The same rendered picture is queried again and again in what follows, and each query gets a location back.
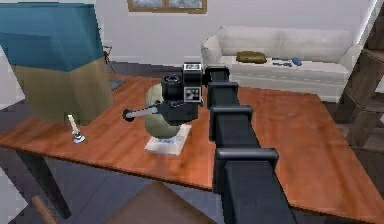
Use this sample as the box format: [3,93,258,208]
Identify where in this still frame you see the olive green round vase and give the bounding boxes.
[144,83,183,140]

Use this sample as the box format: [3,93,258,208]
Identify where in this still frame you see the olive green cushion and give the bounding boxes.
[235,50,268,65]

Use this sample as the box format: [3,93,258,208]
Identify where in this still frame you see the white sofa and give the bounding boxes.
[200,25,364,103]

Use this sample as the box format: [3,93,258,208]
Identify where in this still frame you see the dark remote control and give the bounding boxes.
[271,58,294,68]

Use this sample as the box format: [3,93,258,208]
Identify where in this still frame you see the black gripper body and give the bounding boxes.
[155,74,202,127]

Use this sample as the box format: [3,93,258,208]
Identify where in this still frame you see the blue and tan box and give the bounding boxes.
[0,2,115,127]

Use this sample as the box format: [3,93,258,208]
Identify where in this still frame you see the brown wooden table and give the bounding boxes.
[0,72,384,224]

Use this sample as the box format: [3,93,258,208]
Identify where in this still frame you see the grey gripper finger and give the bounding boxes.
[121,105,162,123]

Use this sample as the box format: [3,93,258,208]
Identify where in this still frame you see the brown wooden chair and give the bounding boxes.
[101,44,117,73]

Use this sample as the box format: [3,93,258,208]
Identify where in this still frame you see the brown wooden shelf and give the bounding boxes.
[334,0,384,148]

